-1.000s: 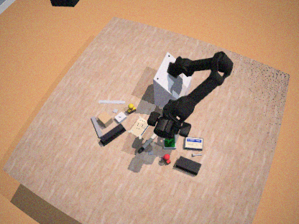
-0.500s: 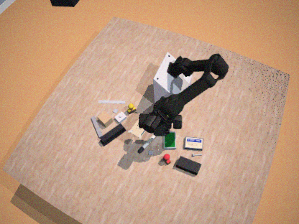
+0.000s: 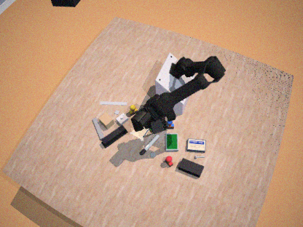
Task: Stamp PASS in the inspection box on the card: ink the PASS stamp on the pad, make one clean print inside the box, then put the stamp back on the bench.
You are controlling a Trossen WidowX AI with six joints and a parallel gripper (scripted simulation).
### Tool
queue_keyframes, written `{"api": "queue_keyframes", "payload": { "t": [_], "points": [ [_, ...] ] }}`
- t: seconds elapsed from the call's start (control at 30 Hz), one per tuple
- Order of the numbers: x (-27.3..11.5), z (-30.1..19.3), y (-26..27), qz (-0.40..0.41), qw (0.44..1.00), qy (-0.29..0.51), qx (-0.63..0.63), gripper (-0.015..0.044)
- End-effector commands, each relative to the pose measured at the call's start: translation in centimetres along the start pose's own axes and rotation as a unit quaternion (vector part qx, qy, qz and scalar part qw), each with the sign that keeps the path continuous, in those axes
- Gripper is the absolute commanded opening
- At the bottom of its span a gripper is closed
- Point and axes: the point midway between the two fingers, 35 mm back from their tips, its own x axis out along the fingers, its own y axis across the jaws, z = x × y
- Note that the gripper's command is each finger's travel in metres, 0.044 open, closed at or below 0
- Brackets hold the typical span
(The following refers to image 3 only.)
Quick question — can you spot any blue and brown rubber stamp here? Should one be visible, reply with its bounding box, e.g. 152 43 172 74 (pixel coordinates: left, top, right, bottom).
166 121 174 129

